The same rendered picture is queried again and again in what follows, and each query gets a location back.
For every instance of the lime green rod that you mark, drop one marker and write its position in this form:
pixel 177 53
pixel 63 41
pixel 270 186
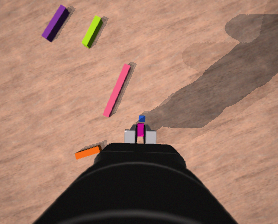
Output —
pixel 92 32

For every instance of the short magenta rod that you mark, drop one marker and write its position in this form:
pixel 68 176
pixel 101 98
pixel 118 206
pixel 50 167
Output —
pixel 140 129

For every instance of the small blue block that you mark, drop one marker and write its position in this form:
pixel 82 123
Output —
pixel 141 118

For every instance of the pink rod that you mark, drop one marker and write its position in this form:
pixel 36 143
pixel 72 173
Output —
pixel 117 90

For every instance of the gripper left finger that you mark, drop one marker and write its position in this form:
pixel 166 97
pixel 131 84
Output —
pixel 130 135

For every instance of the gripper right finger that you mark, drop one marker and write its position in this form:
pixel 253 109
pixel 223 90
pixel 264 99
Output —
pixel 149 136

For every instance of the purple rod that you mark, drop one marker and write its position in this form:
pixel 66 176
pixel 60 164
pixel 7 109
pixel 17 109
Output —
pixel 55 23

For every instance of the orange rod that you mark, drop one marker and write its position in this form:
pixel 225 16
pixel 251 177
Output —
pixel 88 152

